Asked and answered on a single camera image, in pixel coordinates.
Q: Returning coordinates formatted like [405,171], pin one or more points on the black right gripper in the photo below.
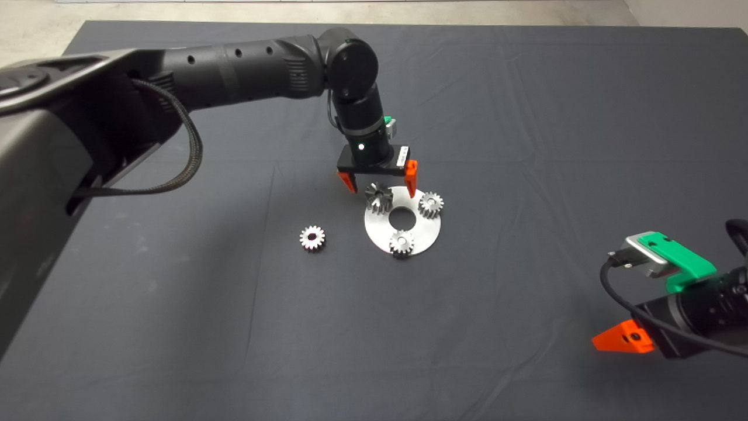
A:
[678,346]

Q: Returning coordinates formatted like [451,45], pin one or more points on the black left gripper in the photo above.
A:
[368,158]

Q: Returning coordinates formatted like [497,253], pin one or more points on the large tall steel gear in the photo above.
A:
[378,197]

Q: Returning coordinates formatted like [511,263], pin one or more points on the small steel gear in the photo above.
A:
[312,238]
[431,204]
[401,242]

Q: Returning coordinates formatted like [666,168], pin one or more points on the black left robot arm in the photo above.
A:
[87,146]

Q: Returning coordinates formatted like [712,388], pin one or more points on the round metal plate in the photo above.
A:
[426,234]

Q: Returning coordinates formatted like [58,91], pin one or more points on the dark grey table cloth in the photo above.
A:
[526,117]

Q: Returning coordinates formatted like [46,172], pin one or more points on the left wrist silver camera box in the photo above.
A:
[392,127]

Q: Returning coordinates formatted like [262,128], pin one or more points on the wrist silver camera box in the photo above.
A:
[646,257]
[392,127]

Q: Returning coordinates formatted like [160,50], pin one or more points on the left wrist green camera mount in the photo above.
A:
[385,120]

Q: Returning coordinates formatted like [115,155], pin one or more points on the wrist green camera mount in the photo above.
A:
[686,264]
[385,120]

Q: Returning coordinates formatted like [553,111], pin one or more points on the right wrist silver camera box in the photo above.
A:
[646,257]

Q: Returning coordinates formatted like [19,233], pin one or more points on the right wrist green camera mount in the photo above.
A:
[686,264]

